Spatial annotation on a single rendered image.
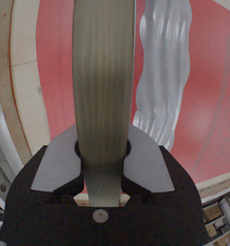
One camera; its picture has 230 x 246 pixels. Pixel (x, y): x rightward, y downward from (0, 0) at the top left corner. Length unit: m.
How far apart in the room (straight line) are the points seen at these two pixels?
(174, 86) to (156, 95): 0.03
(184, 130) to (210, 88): 0.09
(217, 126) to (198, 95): 0.09
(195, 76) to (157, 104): 0.08
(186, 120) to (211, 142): 0.10
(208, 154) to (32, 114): 0.36
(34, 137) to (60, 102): 0.08
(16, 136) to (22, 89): 0.08
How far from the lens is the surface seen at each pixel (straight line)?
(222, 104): 0.27
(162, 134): 0.20
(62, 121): 0.19
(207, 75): 0.22
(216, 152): 0.34
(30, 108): 0.21
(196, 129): 0.25
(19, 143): 0.23
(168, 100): 0.18
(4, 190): 0.32
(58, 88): 0.18
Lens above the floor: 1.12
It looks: 63 degrees down
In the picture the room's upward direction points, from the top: 175 degrees clockwise
